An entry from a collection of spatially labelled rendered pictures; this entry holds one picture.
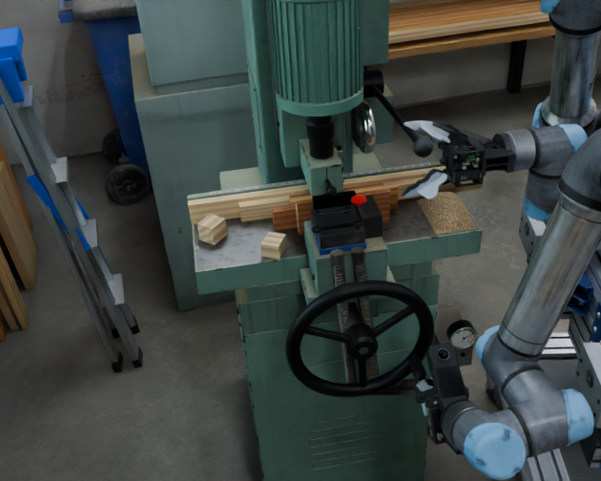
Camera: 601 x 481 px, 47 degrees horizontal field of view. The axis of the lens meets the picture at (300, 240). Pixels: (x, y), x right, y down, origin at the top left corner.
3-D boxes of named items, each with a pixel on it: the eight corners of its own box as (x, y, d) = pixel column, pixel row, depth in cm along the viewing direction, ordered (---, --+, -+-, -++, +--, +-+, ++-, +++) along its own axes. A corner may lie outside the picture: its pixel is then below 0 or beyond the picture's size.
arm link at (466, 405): (446, 412, 107) (497, 403, 107) (437, 404, 111) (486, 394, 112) (453, 459, 107) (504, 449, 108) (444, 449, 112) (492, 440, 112)
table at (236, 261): (199, 326, 134) (196, 303, 131) (193, 238, 159) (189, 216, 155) (499, 280, 140) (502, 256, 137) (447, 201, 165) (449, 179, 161)
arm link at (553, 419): (559, 359, 107) (492, 380, 106) (602, 414, 98) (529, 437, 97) (556, 392, 111) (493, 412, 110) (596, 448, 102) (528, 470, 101)
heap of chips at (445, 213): (436, 234, 144) (437, 219, 142) (416, 199, 155) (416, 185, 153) (477, 228, 145) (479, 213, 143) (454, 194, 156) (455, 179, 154)
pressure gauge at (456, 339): (448, 357, 155) (451, 330, 151) (443, 345, 158) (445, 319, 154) (475, 352, 156) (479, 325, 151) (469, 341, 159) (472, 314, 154)
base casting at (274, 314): (240, 336, 150) (236, 303, 145) (220, 198, 196) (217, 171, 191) (440, 304, 155) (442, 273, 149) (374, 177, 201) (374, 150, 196)
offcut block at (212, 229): (215, 245, 145) (212, 229, 143) (199, 240, 147) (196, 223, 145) (227, 234, 148) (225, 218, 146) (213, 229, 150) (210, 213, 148)
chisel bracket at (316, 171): (311, 203, 147) (309, 168, 142) (300, 171, 159) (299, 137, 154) (345, 198, 148) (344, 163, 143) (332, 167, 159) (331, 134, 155)
